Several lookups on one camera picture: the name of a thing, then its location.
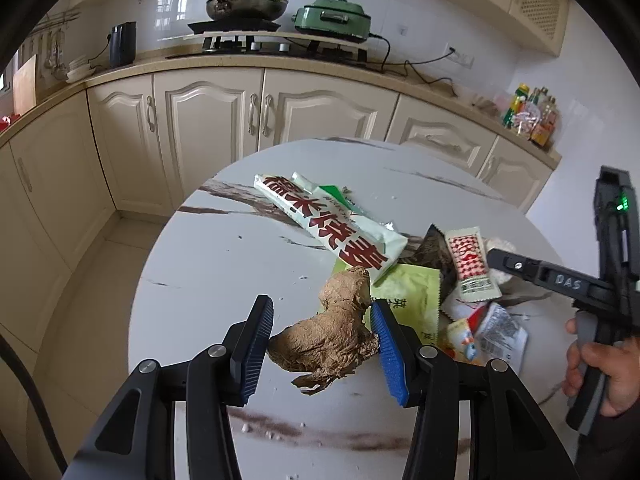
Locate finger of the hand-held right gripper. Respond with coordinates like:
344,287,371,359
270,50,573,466
486,247,551,287

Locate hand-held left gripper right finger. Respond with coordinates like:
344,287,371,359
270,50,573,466
370,299,583,480

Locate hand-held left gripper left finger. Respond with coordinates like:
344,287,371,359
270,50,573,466
62,294,275,480

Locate red white checked packet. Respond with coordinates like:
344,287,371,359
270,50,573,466
444,228,502,302

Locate brown ginger root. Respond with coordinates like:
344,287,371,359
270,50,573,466
266,266,381,396

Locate dark foil packet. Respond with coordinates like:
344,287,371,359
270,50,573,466
400,224,458,306

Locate person's right forearm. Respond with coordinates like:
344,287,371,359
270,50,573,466
582,410,640,480

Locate person's right hand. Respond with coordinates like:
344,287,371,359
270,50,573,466
562,317,640,418

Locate white crumpled tissue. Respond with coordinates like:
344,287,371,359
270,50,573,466
482,237,518,288

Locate light green packet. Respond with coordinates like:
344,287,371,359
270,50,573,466
334,259,442,348

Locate clear printed plastic wrapper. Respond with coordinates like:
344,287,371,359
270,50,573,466
470,302,529,376

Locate small orange packet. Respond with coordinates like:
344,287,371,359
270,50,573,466
442,319,485,367

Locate round white marble table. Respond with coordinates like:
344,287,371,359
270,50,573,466
127,137,581,480

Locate group of condiment bottles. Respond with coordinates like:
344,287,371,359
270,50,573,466
501,83,560,148

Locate white packet red print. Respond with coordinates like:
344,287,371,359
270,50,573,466
254,172,408,281

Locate green white foil packet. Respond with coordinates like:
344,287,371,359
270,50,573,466
291,171,398,233

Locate green electric cooker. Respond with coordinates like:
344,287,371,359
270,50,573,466
290,0,373,43

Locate black induction cooker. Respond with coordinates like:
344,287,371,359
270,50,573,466
187,17,283,36

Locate stack of white bowls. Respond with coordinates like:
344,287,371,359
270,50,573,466
66,55,93,83

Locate black electric kettle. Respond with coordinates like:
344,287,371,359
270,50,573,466
107,21,138,68

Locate wooden cutting board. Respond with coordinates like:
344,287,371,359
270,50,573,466
12,54,38,116

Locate white double wall socket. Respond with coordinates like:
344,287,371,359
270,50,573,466
447,45,475,68

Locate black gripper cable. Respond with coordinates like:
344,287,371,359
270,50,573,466
0,332,68,476

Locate black power cable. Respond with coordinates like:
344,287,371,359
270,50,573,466
367,32,458,98

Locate wall utensil rack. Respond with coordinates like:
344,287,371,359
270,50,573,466
20,7,81,73

